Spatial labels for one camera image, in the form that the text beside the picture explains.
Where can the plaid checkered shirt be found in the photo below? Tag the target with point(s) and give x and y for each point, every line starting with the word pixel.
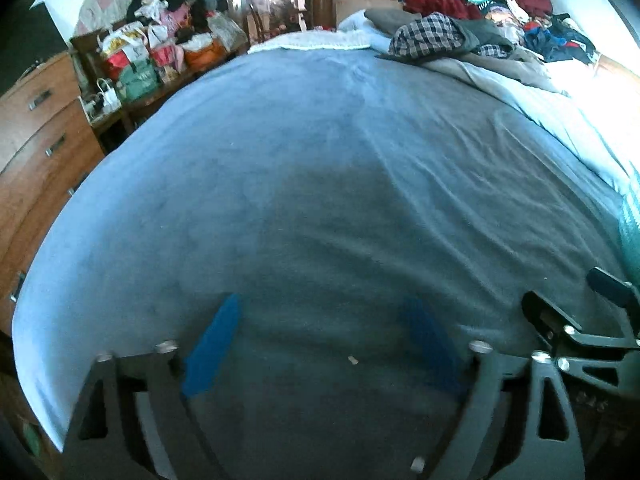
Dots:
pixel 438 35

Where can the white duvet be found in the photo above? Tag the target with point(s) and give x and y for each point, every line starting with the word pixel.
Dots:
pixel 540 91

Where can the teal plastic basket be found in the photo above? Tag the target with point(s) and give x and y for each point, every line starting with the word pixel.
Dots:
pixel 628 225

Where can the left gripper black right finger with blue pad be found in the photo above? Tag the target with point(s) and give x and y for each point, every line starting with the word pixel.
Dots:
pixel 514 420

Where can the cluttered side table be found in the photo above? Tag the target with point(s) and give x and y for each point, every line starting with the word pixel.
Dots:
pixel 132 55

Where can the pile of clothes on bed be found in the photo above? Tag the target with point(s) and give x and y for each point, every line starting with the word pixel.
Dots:
pixel 531 24

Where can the grey-blue bed blanket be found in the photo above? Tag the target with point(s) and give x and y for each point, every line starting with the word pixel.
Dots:
pixel 324 188

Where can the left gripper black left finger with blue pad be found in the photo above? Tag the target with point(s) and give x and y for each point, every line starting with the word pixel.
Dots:
pixel 105 439

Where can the wooden drawer chest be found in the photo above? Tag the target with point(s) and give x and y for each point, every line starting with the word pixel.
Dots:
pixel 47 150

